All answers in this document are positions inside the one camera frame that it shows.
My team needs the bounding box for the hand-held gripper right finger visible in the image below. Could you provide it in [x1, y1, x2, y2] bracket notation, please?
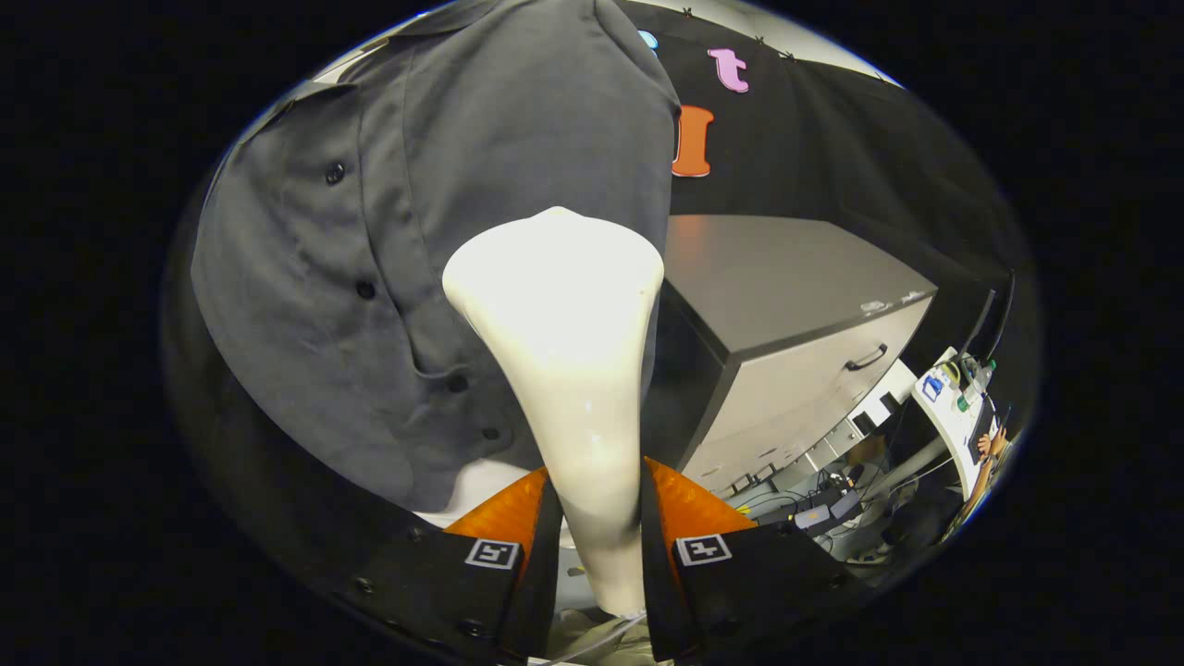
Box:
[638, 456, 866, 663]

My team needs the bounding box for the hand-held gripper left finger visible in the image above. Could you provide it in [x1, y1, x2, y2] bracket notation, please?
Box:
[335, 467, 565, 665]

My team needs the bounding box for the white garment steamer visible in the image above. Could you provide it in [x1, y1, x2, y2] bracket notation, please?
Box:
[442, 205, 667, 663]

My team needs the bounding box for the grey button-up shirt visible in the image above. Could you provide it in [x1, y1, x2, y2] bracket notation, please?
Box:
[190, 0, 684, 514]

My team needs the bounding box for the white side cabinet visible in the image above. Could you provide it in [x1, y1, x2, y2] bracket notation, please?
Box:
[846, 359, 919, 440]

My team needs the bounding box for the grey drawer cabinet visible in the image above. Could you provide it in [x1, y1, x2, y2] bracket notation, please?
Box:
[647, 215, 940, 493]

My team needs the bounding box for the white computer desk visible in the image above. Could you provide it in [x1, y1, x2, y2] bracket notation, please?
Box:
[865, 347, 1005, 505]

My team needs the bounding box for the black keyboard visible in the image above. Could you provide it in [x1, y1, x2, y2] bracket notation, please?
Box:
[967, 398, 1000, 463]

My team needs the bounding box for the clear plastic water bottle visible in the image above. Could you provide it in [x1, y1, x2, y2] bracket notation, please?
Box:
[957, 361, 995, 408]

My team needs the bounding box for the black backdrop cloth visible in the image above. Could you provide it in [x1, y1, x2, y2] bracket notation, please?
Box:
[162, 0, 1032, 593]

